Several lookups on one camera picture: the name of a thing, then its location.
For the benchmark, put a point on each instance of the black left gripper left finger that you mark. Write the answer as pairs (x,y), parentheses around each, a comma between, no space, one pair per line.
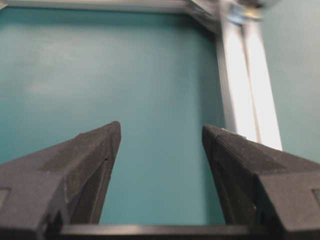
(63,184)

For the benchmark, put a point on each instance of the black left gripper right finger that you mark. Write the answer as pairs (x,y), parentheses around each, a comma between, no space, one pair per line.
(260,185)

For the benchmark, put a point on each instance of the aluminium extrusion frame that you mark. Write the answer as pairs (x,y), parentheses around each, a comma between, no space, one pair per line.
(247,98)

